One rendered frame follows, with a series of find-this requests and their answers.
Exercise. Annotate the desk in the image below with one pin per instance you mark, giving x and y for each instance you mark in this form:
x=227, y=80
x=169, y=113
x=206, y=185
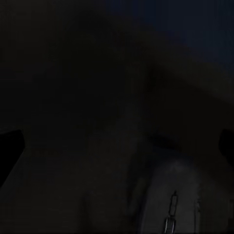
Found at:
x=97, y=87

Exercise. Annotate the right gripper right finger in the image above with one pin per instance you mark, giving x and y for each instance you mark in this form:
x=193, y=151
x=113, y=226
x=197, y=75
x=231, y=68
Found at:
x=226, y=145

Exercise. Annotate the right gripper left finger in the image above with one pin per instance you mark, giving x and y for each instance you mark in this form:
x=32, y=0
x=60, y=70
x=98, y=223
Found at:
x=12, y=145

